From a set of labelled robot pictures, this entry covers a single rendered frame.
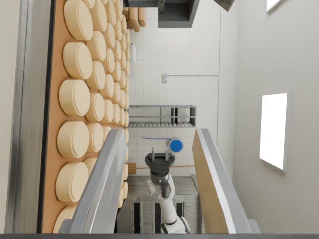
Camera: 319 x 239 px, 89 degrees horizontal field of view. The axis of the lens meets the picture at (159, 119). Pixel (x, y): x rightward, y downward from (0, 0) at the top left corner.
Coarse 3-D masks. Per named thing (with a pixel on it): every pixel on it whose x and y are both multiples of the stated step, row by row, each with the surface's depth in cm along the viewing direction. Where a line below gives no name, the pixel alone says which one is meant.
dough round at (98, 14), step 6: (96, 0) 29; (96, 6) 28; (102, 6) 30; (90, 12) 28; (96, 12) 28; (102, 12) 30; (96, 18) 29; (102, 18) 30; (96, 24) 29; (102, 24) 30; (96, 30) 31; (102, 30) 31
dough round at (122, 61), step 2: (122, 52) 48; (122, 54) 47; (124, 54) 49; (122, 56) 47; (124, 56) 49; (122, 58) 47; (124, 58) 49; (116, 60) 47; (118, 60) 47; (120, 60) 47; (122, 60) 47; (124, 60) 49; (120, 62) 47; (122, 62) 47; (124, 62) 49; (120, 64) 47; (122, 64) 48; (124, 64) 49; (122, 66) 48; (124, 66) 49; (122, 68) 49; (124, 68) 50
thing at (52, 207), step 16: (64, 0) 22; (64, 32) 22; (64, 80) 22; (64, 112) 22; (48, 128) 19; (48, 144) 19; (48, 160) 19; (64, 160) 22; (80, 160) 26; (48, 176) 19; (48, 192) 19; (48, 208) 19; (64, 208) 22; (48, 224) 19
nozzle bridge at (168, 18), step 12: (132, 0) 74; (144, 0) 74; (156, 0) 74; (168, 0) 71; (180, 0) 71; (192, 0) 64; (168, 12) 73; (180, 12) 73; (192, 12) 67; (168, 24) 74; (180, 24) 74; (192, 24) 74
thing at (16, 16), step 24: (0, 0) 22; (24, 0) 23; (0, 24) 22; (24, 24) 23; (0, 48) 22; (24, 48) 23; (0, 72) 22; (0, 96) 22; (0, 120) 21; (0, 144) 21; (0, 168) 21; (0, 192) 21; (0, 216) 20
